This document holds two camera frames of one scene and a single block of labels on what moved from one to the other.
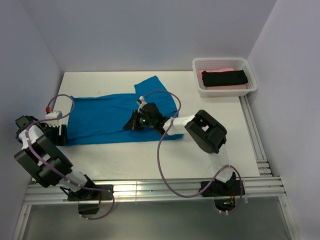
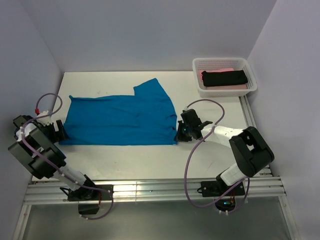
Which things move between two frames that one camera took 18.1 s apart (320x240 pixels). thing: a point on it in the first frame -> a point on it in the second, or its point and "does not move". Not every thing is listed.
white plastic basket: [237, 63] does not move
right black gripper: [133, 123] -> [179, 136]
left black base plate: [94, 195] does not move
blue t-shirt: [101, 119] does not move
